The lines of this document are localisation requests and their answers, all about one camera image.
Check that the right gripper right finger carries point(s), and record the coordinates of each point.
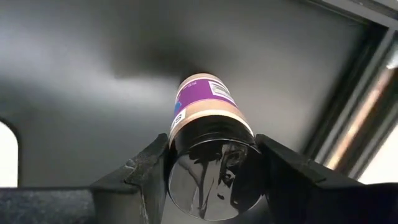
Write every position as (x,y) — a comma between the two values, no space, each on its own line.
(304,202)

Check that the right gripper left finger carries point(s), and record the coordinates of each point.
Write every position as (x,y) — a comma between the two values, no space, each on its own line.
(133,193)

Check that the purple-label black-capped spice bottle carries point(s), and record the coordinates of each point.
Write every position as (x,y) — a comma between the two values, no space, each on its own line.
(202,93)

